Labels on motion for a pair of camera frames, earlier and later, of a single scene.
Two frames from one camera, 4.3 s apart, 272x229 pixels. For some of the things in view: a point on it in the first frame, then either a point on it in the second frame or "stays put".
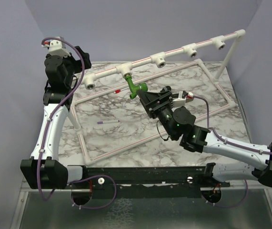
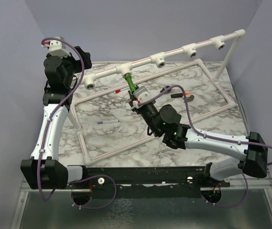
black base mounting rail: (143, 181) stays put
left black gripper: (86, 58) stays put
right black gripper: (147, 98) -> (131, 100)
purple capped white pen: (100, 122) stays put
